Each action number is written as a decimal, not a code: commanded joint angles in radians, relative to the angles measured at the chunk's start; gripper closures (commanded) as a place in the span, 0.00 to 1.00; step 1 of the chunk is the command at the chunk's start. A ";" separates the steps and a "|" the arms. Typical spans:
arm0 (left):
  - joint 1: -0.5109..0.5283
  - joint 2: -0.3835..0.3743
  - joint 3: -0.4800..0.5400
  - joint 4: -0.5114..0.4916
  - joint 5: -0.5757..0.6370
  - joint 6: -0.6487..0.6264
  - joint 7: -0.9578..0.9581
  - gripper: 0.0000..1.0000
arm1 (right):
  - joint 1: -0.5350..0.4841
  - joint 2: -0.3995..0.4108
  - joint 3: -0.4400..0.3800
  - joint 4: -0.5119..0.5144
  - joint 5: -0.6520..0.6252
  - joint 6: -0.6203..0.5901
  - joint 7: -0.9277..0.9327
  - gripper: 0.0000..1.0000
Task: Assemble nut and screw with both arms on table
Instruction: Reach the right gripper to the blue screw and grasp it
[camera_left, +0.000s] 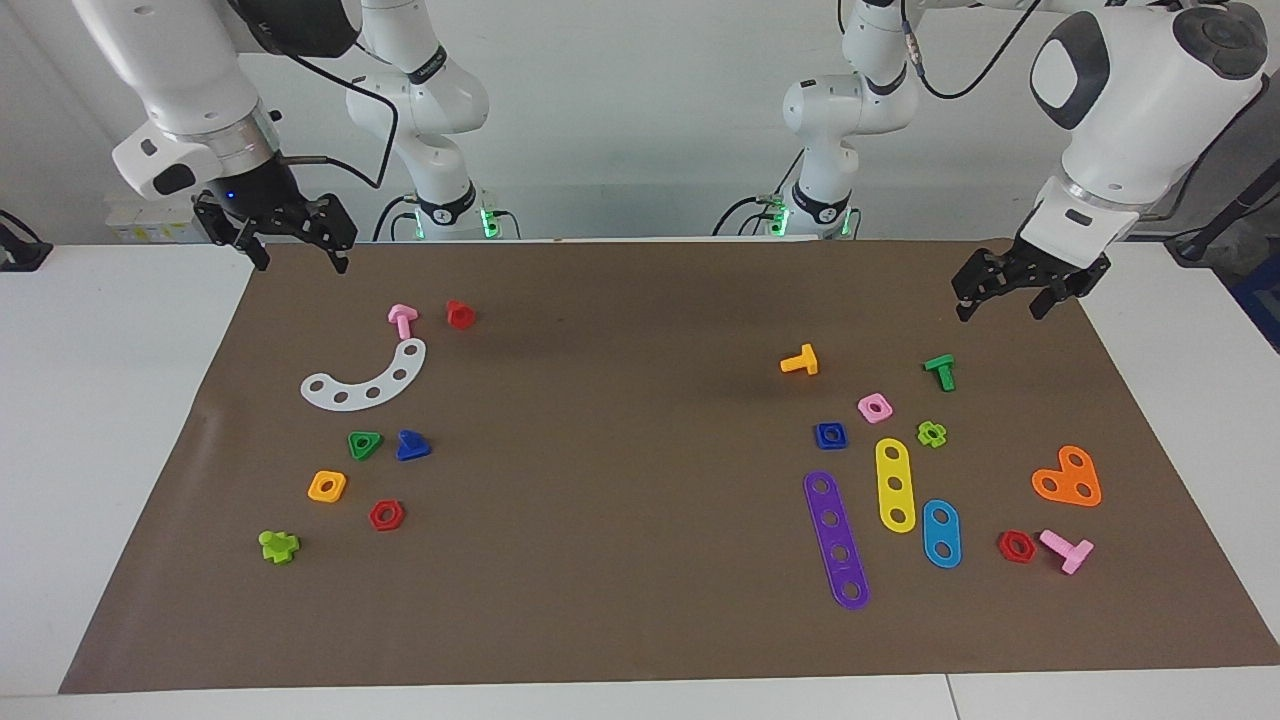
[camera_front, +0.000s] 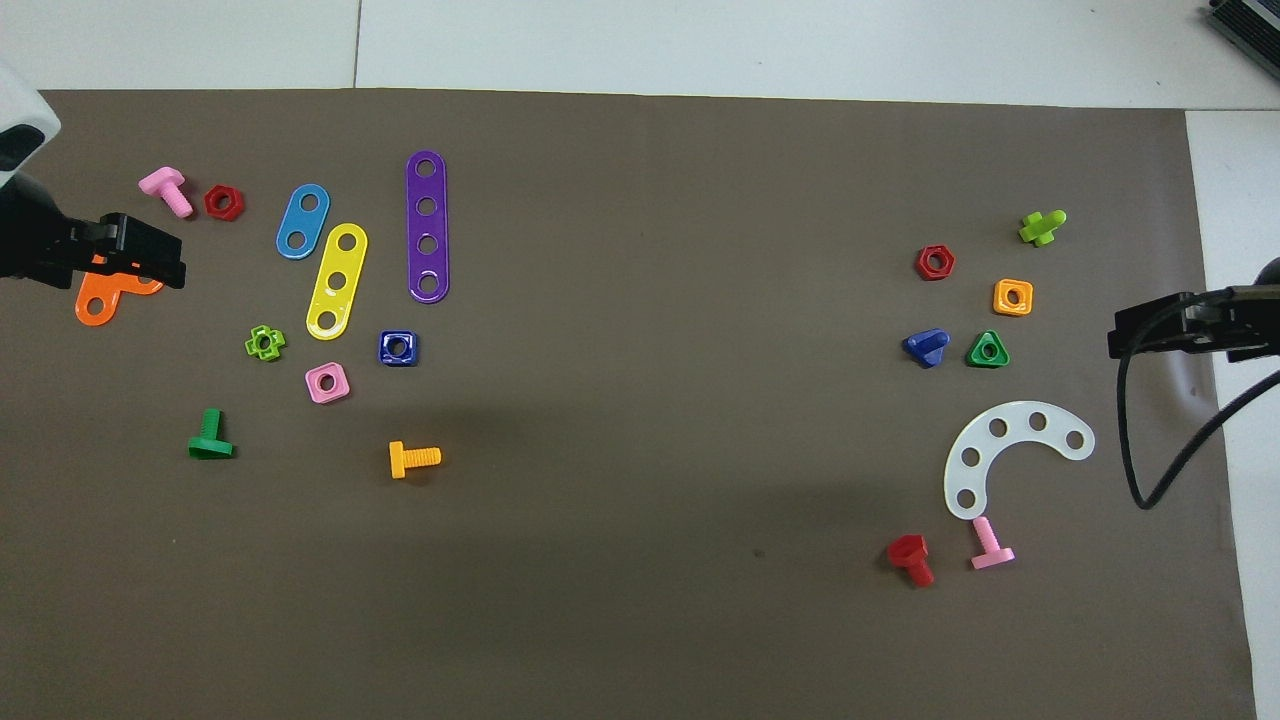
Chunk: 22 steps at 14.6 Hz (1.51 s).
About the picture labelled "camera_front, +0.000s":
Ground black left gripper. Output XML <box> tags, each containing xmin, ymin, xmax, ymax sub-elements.
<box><xmin>0</xmin><ymin>172</ymin><xmax>188</xmax><ymax>292</ymax></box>

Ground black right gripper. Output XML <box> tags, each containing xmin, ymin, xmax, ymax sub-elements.
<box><xmin>1106</xmin><ymin>257</ymin><xmax>1280</xmax><ymax>363</ymax></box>

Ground blue triangle-head screw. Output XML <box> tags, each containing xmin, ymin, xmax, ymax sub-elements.
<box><xmin>903</xmin><ymin>327</ymin><xmax>951</xmax><ymax>369</ymax></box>

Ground pink plastic screw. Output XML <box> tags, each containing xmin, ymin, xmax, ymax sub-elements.
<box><xmin>138</xmin><ymin>166</ymin><xmax>195</xmax><ymax>220</ymax></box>
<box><xmin>969</xmin><ymin>515</ymin><xmax>1017</xmax><ymax>572</ymax></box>

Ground lime green cross-head screw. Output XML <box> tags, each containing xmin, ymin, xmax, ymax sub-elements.
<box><xmin>1018</xmin><ymin>209</ymin><xmax>1069</xmax><ymax>248</ymax></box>

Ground green triangle nut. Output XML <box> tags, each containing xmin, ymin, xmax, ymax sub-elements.
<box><xmin>965</xmin><ymin>329</ymin><xmax>1012</xmax><ymax>370</ymax></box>

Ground green plastic screw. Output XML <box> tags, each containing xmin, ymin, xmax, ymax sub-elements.
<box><xmin>187</xmin><ymin>408</ymin><xmax>237</xmax><ymax>461</ymax></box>

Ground pink square nut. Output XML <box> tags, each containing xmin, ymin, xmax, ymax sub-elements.
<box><xmin>305</xmin><ymin>361</ymin><xmax>352</xmax><ymax>405</ymax></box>

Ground red hexagon-head screw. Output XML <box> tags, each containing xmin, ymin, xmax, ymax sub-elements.
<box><xmin>886</xmin><ymin>534</ymin><xmax>936</xmax><ymax>589</ymax></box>

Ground orange plastic screw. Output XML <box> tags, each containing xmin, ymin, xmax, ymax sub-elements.
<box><xmin>388</xmin><ymin>440</ymin><xmax>443</xmax><ymax>481</ymax></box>

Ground orange angled three-hole plate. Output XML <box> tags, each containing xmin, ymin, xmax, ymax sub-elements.
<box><xmin>74</xmin><ymin>256</ymin><xmax>165</xmax><ymax>328</ymax></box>

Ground blue two-hole plate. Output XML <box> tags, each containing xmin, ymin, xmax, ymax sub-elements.
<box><xmin>275</xmin><ymin>183</ymin><xmax>332</xmax><ymax>261</ymax></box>

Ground white curved five-hole plate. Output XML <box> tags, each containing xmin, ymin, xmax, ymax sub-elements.
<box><xmin>943</xmin><ymin>401</ymin><xmax>1097</xmax><ymax>522</ymax></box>

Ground yellow three-hole plate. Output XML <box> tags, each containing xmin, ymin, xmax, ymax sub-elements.
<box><xmin>305</xmin><ymin>222</ymin><xmax>370</xmax><ymax>342</ymax></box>

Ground purple four-hole plate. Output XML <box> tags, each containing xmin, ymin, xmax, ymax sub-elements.
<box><xmin>405</xmin><ymin>150</ymin><xmax>451</xmax><ymax>305</ymax></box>

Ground dark grey ribbed device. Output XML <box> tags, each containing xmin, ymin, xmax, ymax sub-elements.
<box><xmin>1205</xmin><ymin>0</ymin><xmax>1280</xmax><ymax>59</ymax></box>

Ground brown table mat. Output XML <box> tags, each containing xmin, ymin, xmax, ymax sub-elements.
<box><xmin>0</xmin><ymin>88</ymin><xmax>1259</xmax><ymax>720</ymax></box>

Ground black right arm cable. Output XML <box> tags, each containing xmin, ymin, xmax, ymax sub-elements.
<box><xmin>1117</xmin><ymin>296</ymin><xmax>1280</xmax><ymax>512</ymax></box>

